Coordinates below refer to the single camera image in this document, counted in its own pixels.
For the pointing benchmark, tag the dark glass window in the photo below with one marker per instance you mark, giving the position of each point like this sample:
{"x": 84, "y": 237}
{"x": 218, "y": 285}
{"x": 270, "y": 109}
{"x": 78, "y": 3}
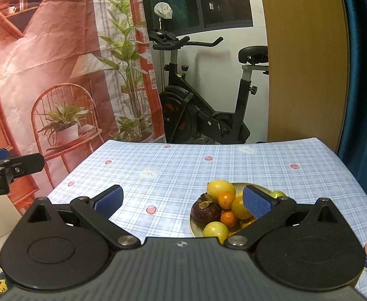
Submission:
{"x": 202, "y": 0}

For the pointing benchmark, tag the printed room scene backdrop cloth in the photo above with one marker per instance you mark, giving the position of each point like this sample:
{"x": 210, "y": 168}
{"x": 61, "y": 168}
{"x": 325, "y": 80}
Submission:
{"x": 45, "y": 69}

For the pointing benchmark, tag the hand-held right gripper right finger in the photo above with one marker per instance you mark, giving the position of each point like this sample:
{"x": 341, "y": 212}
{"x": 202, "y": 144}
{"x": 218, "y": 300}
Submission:
{"x": 258, "y": 205}

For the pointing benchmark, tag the orange tangerine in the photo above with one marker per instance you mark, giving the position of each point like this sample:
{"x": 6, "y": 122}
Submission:
{"x": 229, "y": 219}
{"x": 226, "y": 200}

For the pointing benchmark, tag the oblong yellow lemon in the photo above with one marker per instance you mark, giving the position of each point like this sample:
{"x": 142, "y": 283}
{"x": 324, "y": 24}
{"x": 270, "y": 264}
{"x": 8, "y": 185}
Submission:
{"x": 222, "y": 188}

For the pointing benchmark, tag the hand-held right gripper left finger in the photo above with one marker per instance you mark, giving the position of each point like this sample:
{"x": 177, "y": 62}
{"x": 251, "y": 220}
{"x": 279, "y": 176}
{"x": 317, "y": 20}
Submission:
{"x": 109, "y": 202}

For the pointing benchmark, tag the white crumpled cloth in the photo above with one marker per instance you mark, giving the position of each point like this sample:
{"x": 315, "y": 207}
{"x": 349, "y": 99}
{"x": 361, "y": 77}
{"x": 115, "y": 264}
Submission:
{"x": 163, "y": 10}

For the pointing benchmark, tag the small green apple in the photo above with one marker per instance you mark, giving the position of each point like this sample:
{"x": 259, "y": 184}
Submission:
{"x": 278, "y": 194}

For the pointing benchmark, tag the dark purple mangosteen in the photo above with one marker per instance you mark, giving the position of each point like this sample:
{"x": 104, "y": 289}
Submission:
{"x": 205, "y": 213}

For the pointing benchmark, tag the round yellow lemon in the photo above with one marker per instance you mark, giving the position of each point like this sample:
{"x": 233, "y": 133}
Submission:
{"x": 239, "y": 208}

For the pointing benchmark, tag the blue plaid tablecloth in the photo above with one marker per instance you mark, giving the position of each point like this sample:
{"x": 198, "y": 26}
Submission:
{"x": 177, "y": 163}

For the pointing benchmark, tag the blue curtain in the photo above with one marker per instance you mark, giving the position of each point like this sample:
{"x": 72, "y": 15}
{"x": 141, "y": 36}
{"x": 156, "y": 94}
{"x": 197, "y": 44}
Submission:
{"x": 365, "y": 84}

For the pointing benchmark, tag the light wooden board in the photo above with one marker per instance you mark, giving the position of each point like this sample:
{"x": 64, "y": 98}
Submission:
{"x": 305, "y": 69}

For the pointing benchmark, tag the black exercise bike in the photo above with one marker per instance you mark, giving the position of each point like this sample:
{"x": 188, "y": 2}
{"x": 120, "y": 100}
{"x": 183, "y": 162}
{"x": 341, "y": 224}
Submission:
{"x": 183, "y": 100}

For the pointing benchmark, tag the yellow-green plum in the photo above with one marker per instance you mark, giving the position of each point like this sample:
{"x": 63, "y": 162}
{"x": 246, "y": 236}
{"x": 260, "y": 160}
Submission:
{"x": 215, "y": 229}

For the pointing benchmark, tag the beige round plate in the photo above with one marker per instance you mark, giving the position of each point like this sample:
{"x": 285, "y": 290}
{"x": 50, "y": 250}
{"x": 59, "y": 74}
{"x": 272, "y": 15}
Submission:
{"x": 195, "y": 229}

